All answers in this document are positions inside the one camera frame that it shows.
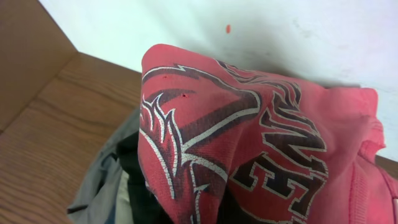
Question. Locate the black folded garment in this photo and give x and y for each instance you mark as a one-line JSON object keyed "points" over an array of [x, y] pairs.
{"points": [[145, 207]]}

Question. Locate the red soccer t-shirt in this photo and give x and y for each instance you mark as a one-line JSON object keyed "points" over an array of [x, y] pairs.
{"points": [[220, 144]]}

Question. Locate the grey folded garment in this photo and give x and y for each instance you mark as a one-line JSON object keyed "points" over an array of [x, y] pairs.
{"points": [[95, 201]]}

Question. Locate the khaki folded garment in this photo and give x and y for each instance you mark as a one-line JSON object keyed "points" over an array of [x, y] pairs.
{"points": [[123, 212]]}

